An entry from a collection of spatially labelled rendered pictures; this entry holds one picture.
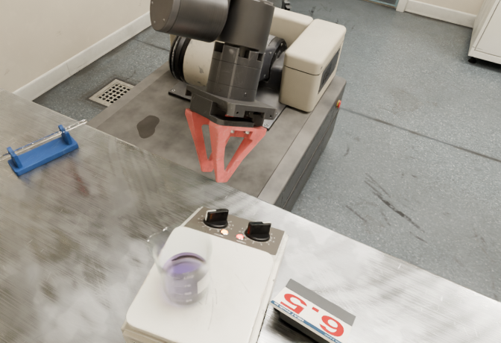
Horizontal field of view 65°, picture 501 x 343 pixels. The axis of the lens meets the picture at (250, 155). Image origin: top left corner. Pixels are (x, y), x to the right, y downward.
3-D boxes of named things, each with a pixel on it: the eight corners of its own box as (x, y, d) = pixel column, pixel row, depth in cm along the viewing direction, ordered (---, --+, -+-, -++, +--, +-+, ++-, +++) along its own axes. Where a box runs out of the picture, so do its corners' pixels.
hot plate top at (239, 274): (176, 227, 46) (176, 223, 45) (275, 258, 44) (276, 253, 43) (121, 326, 38) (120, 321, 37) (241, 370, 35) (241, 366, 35)
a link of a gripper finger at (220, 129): (206, 191, 42) (223, 106, 40) (177, 167, 48) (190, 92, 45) (255, 188, 47) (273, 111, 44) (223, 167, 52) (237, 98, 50)
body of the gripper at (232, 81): (227, 121, 40) (242, 47, 38) (182, 98, 47) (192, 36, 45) (275, 124, 44) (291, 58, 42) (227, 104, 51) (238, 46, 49)
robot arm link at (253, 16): (288, -2, 42) (257, -2, 46) (233, -20, 38) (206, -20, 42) (273, 64, 43) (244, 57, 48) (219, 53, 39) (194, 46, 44)
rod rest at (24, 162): (69, 137, 67) (64, 121, 64) (79, 148, 65) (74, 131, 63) (8, 165, 62) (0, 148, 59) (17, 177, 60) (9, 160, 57)
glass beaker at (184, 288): (218, 267, 42) (218, 222, 36) (206, 317, 38) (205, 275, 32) (162, 258, 42) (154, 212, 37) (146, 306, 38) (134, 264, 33)
